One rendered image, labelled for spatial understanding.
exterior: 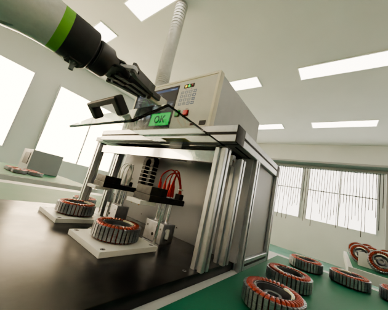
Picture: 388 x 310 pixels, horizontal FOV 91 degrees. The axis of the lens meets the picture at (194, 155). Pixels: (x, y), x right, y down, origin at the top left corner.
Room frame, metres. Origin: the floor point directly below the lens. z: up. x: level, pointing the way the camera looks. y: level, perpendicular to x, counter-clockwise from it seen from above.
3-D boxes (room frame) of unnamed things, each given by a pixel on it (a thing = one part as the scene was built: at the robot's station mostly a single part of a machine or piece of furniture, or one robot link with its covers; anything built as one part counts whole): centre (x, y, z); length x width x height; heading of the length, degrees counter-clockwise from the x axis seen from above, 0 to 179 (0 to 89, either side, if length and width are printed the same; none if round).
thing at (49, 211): (0.65, 0.33, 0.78); 0.15 x 0.15 x 0.01; 51
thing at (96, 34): (0.36, 0.30, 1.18); 0.09 x 0.06 x 0.12; 51
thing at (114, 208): (0.76, 0.24, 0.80); 0.08 x 0.05 x 0.06; 51
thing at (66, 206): (0.65, 0.33, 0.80); 0.11 x 0.11 x 0.04
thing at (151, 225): (0.61, 0.05, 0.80); 0.08 x 0.05 x 0.06; 51
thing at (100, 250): (0.50, 0.14, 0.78); 0.15 x 0.15 x 0.01; 51
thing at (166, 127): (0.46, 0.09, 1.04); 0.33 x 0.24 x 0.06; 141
